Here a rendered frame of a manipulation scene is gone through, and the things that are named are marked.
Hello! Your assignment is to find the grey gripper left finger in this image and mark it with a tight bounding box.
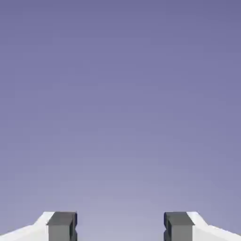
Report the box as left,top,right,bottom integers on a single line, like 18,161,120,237
0,211,78,241

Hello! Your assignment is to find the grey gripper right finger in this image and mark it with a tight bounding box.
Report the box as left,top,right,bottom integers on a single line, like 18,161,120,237
163,211,241,241

